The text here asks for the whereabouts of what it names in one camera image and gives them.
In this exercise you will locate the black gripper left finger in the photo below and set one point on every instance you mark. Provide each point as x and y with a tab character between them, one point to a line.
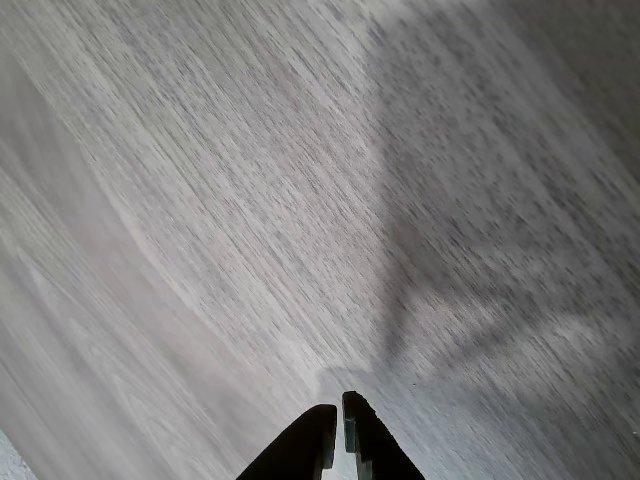
300	450

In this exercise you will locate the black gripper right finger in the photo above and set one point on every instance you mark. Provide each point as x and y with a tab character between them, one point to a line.
380	450

